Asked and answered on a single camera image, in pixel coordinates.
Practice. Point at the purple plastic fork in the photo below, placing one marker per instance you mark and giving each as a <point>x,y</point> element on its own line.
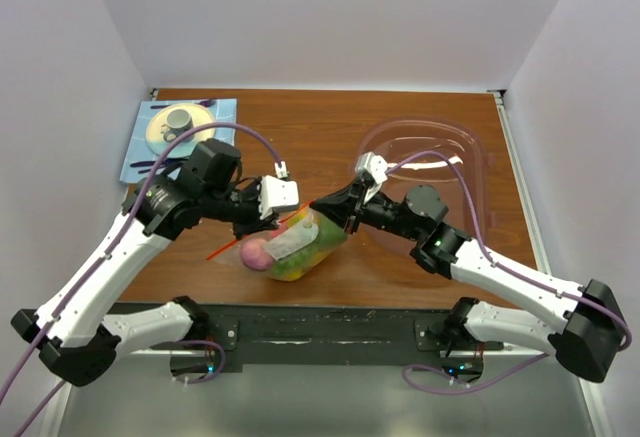
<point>207,103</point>

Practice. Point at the pink clear plastic container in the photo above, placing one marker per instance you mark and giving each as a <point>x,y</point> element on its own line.
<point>432,151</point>

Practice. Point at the dark green fake pepper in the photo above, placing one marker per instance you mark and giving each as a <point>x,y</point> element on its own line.
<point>330,236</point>

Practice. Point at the white cup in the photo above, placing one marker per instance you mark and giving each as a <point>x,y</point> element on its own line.
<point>177,123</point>

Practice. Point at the aluminium frame rail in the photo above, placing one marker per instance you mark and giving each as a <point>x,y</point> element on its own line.
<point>314,353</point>

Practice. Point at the purple fake onion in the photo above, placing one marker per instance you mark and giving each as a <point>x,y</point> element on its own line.
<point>254,256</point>

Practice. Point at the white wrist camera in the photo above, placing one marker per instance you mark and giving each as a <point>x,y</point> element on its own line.
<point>277,196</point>
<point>372,164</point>

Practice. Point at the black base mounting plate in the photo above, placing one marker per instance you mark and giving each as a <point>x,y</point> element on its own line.
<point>231,324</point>

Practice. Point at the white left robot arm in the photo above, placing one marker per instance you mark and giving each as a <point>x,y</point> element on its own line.
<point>75,335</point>

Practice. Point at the red fake apple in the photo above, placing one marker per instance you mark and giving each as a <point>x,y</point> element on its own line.
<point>283,227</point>

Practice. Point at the light green fake cucumber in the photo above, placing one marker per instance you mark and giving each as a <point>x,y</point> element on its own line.
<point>294,266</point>

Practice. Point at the clear zip top bag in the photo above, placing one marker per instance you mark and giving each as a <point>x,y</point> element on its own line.
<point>300,236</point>

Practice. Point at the cream round plate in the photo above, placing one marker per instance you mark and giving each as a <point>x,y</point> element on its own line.
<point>200,116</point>

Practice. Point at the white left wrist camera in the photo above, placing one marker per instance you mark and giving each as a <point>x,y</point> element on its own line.
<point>277,196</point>

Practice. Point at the yellow green fake mango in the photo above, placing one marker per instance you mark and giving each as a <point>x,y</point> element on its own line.
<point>299,216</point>

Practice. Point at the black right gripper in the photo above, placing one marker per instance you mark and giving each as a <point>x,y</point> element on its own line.
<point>344,205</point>

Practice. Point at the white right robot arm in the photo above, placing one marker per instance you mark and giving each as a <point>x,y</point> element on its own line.
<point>581,326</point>

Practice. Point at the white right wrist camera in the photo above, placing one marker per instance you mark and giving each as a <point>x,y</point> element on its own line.
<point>372,164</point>

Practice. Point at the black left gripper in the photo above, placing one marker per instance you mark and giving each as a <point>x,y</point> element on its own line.
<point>254,223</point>

